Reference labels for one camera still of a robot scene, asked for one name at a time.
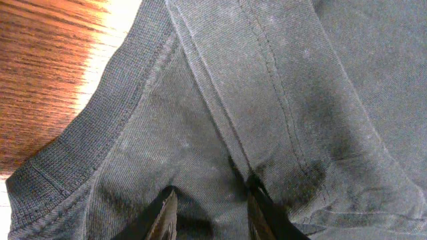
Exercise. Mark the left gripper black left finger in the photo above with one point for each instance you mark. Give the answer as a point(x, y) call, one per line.
point(157, 222)

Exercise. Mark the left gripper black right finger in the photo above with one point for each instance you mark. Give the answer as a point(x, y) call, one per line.
point(266, 221)

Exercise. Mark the dark green t-shirt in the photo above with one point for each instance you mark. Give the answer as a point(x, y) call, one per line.
point(320, 105)

